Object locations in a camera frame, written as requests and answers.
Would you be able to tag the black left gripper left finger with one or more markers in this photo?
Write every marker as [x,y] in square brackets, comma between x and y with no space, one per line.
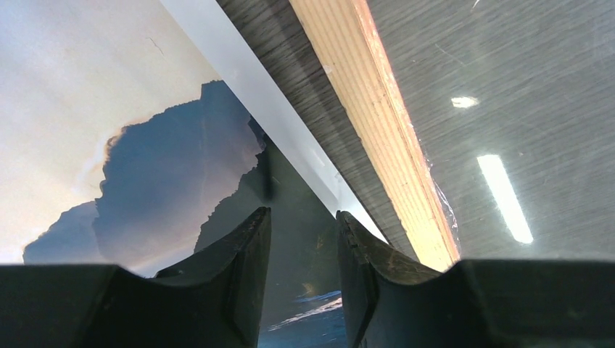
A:
[213,298]

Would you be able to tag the pink wooden picture frame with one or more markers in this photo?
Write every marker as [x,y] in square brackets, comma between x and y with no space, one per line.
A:
[348,45]

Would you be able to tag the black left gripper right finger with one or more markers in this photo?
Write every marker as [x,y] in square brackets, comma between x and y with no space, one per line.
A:
[390,300]

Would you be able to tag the mountain landscape photo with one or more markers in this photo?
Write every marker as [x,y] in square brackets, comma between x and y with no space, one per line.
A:
[133,137]

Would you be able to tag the clear plastic sheet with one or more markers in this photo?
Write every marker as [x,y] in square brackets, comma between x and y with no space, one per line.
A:
[513,106]

